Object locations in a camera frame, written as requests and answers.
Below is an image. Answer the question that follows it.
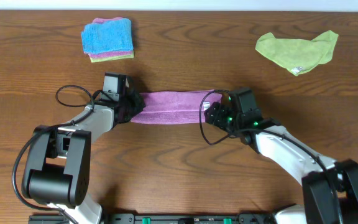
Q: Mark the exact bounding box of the purple microfibre cloth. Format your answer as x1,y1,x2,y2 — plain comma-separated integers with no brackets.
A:
131,90,222,124

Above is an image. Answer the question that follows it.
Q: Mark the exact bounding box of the folded blue cloth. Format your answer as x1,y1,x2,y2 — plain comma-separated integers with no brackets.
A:
81,18,134,54

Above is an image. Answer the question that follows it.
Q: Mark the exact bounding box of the left black cable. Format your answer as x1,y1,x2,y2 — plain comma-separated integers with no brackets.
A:
11,85,105,224

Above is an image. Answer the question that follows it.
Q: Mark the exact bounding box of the folded purple cloth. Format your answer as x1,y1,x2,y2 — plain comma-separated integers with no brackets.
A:
88,17,134,58

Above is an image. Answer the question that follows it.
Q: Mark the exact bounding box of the folded green cloth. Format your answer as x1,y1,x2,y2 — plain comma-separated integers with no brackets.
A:
89,53,134,63

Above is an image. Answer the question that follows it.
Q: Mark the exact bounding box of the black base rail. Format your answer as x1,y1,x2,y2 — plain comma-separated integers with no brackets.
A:
28,212,279,224

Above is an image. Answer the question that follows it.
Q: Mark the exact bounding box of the right black cable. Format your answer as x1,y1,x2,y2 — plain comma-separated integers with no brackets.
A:
198,89,344,224

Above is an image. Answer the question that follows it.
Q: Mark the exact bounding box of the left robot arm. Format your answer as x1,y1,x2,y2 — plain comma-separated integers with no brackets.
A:
12,86,145,223

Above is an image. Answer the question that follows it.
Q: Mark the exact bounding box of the black cable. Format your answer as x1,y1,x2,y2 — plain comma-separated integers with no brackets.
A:
11,85,105,224
198,89,344,224

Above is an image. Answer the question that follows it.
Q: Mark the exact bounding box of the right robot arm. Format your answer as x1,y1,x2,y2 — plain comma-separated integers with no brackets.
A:
200,102,358,223

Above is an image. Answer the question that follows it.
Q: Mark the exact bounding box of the green microfibre cloth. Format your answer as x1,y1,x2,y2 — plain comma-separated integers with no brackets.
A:
255,30,339,77

